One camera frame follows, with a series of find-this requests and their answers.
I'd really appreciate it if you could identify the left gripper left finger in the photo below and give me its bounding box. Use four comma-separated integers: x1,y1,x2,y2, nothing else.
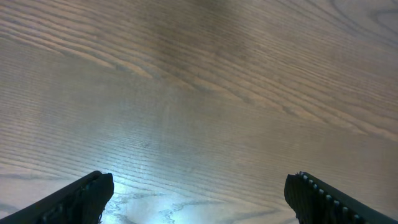
1,170,114,224

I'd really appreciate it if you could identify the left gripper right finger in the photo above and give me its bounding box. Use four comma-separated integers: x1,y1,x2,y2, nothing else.
284,171,397,224

